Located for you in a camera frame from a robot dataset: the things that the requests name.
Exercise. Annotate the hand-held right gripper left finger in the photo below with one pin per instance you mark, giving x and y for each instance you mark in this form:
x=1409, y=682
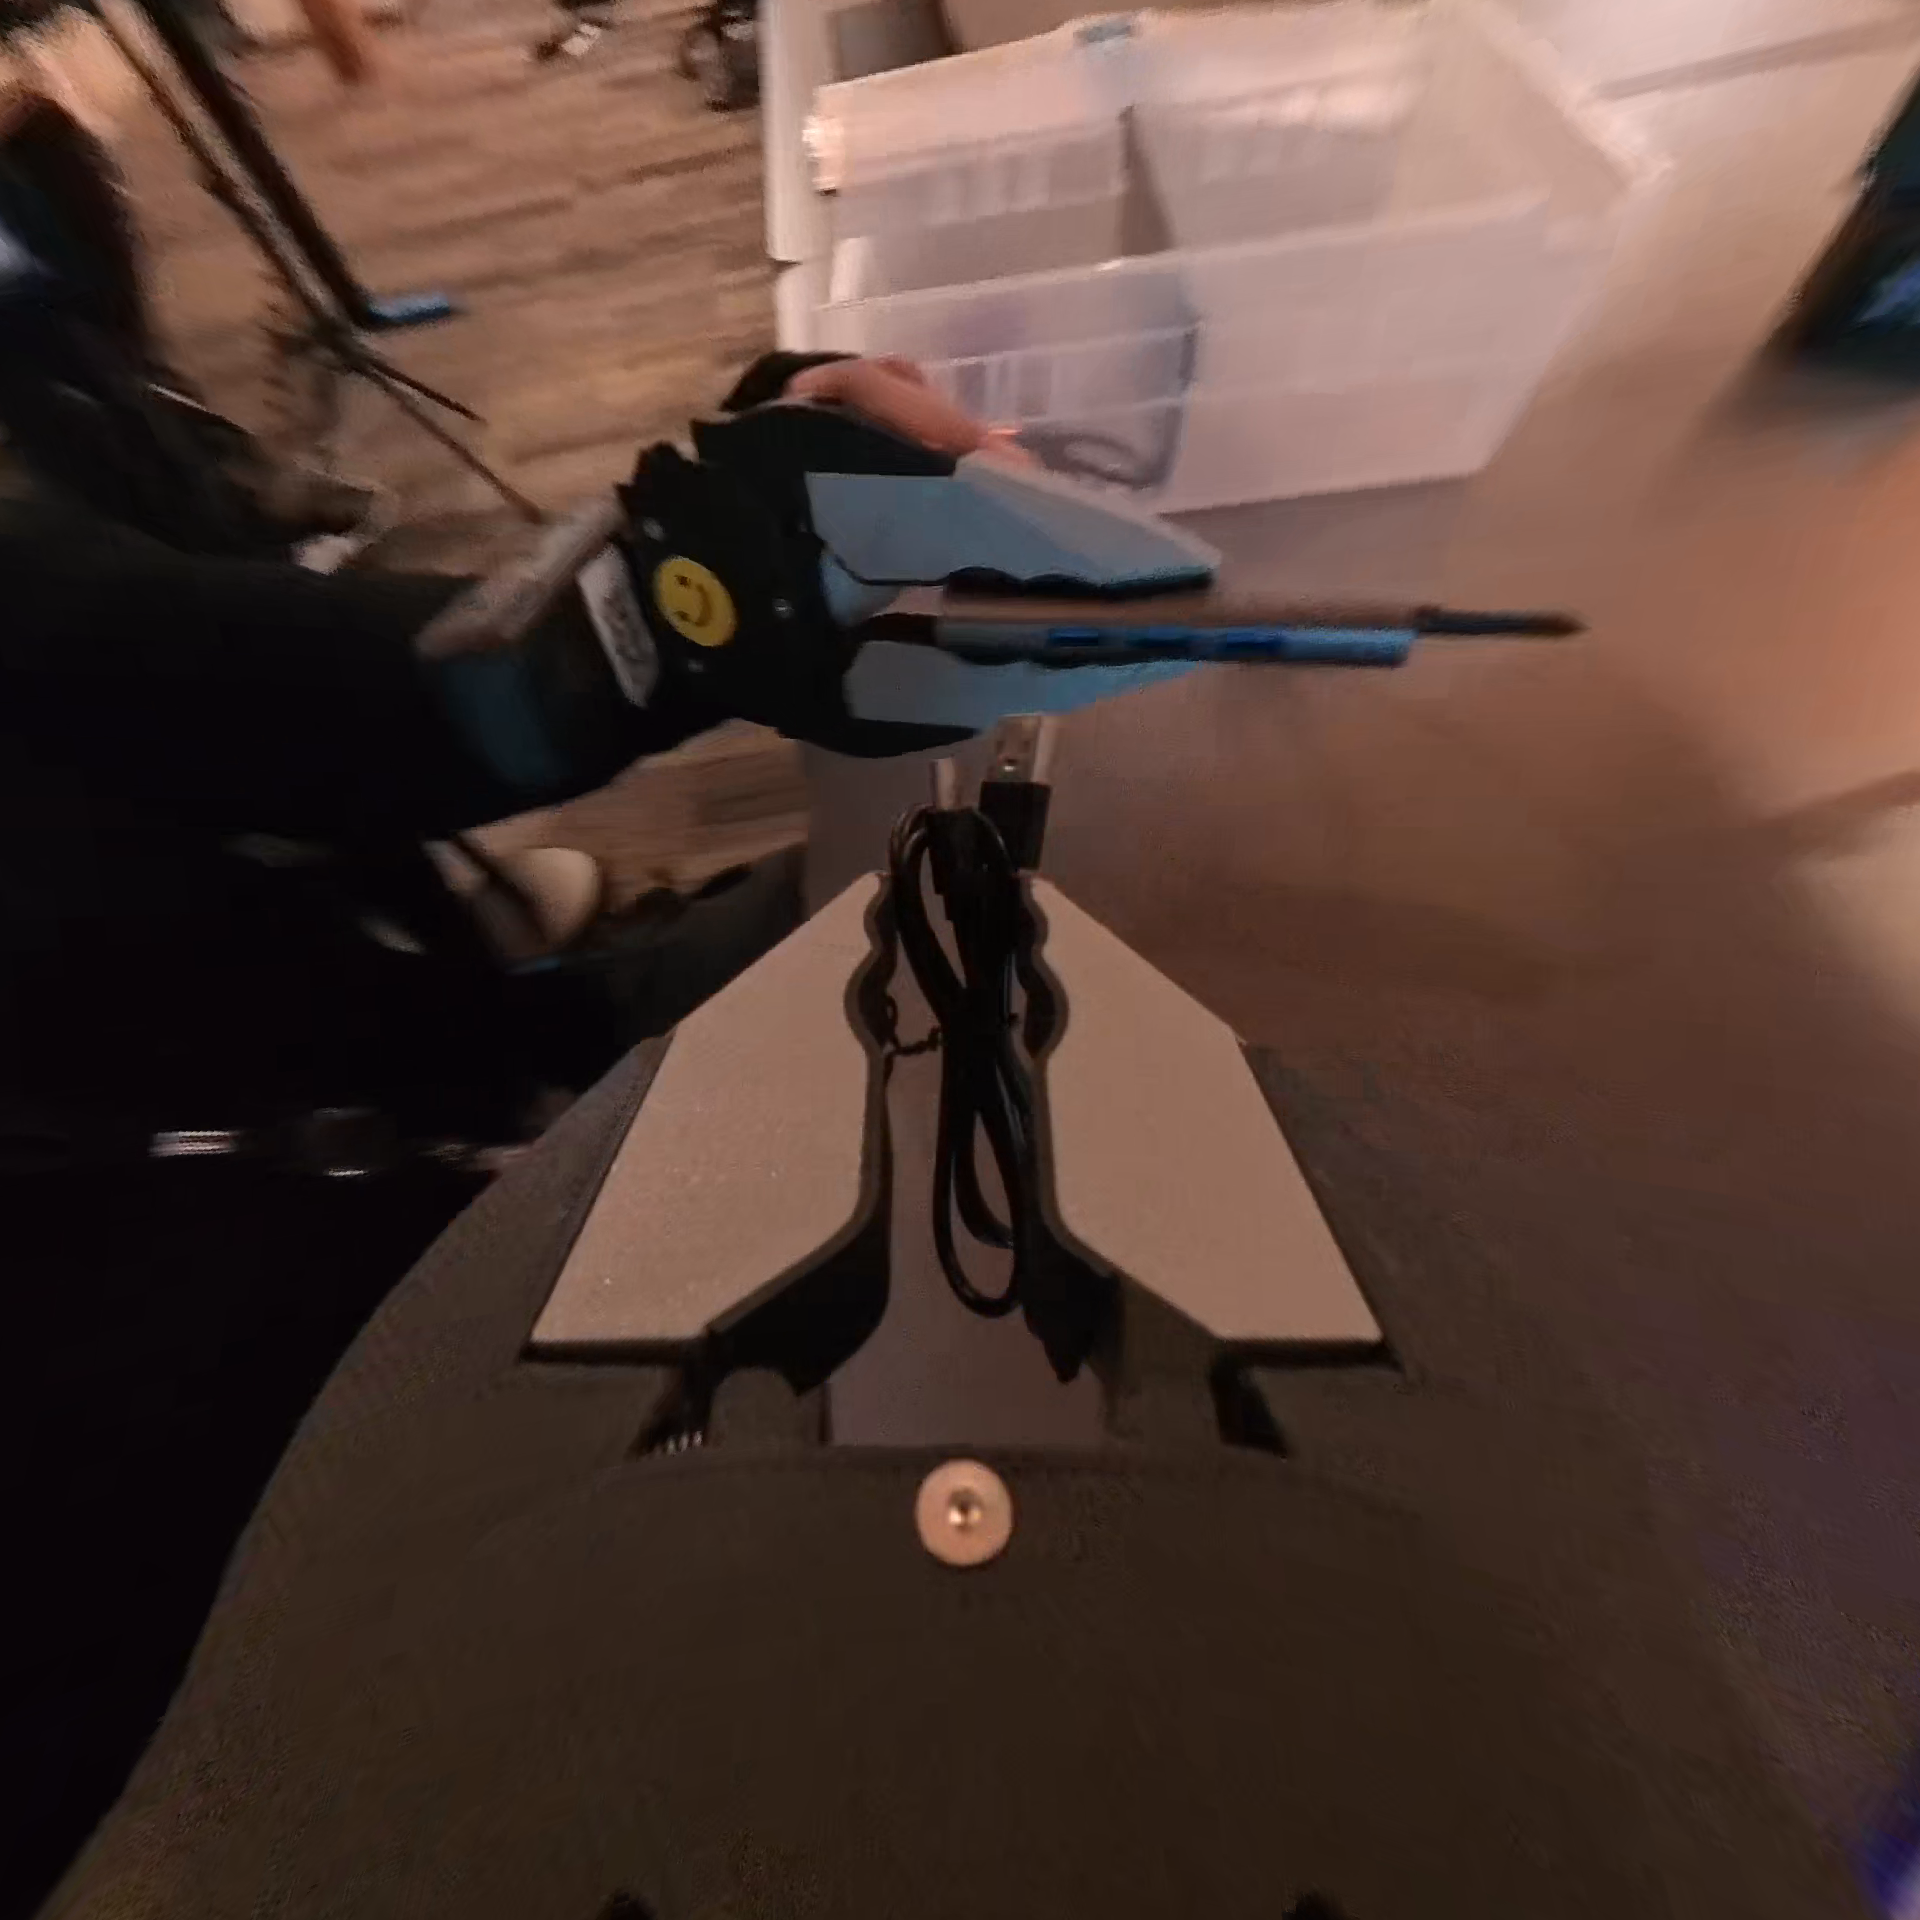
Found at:
x=702, y=1180

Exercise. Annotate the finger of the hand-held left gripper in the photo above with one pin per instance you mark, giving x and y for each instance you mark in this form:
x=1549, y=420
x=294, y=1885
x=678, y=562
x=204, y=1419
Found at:
x=980, y=684
x=1017, y=535

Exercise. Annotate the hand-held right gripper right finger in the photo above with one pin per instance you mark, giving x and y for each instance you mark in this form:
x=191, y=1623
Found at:
x=1202, y=1180

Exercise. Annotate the black usb hub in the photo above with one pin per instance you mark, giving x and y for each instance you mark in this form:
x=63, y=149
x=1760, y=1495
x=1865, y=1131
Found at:
x=1168, y=647

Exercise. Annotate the clear plastic bin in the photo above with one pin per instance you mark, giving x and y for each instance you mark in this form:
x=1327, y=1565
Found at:
x=1320, y=339

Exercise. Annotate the person's left forearm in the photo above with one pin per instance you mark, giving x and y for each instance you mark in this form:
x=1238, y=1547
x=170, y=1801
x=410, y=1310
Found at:
x=219, y=674

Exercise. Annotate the person's left hand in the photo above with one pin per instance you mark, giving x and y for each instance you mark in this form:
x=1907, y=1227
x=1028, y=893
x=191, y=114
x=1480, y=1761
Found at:
x=914, y=402

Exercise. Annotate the person's white shoe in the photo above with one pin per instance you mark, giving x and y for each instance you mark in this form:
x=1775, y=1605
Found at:
x=545, y=888

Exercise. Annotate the small blue strip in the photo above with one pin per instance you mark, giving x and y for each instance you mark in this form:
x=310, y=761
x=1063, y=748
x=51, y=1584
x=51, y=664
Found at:
x=408, y=306

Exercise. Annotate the black tripod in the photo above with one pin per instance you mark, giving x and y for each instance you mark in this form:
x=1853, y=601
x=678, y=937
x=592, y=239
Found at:
x=255, y=165

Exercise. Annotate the small black desk device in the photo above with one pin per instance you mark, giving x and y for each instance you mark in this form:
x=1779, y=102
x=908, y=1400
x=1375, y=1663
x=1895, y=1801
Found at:
x=1865, y=284

